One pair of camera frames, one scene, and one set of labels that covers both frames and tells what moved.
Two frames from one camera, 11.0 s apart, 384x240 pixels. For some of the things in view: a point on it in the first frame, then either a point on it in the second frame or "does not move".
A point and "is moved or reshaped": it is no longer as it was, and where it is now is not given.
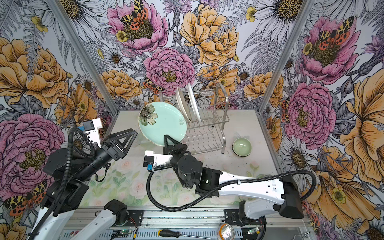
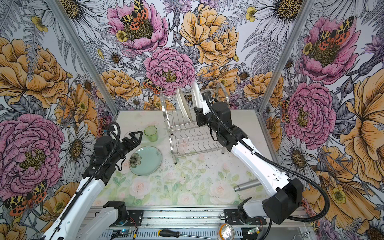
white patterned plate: [194, 102] is moved or reshaped
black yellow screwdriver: [165, 233] does not move
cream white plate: [183, 101] does not move
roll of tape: [225, 232] does not move
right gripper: [172, 149] → [200, 116]
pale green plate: [156, 119] → [145, 160]
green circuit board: [121, 233] does not move
